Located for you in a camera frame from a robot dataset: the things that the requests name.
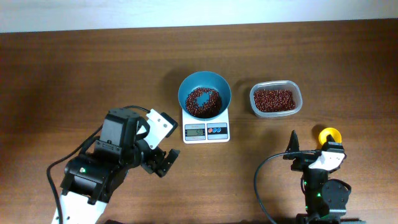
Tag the clear container of red beans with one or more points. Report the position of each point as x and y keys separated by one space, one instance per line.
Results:
x=275 y=99

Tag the white digital kitchen scale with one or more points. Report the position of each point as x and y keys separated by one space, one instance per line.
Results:
x=209 y=130

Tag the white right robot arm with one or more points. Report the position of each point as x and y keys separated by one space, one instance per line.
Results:
x=325 y=198

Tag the yellow plastic measuring scoop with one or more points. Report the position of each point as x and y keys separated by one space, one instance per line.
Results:
x=329 y=134

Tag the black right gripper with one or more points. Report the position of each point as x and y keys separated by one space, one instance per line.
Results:
x=306 y=156

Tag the blue-grey bowl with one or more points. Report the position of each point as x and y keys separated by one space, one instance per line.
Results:
x=205 y=79

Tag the red beans in bowl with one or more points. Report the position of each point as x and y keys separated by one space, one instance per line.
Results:
x=203 y=103

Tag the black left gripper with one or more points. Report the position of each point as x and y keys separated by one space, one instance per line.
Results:
x=156 y=160

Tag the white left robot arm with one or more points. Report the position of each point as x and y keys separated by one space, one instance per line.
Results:
x=98 y=166

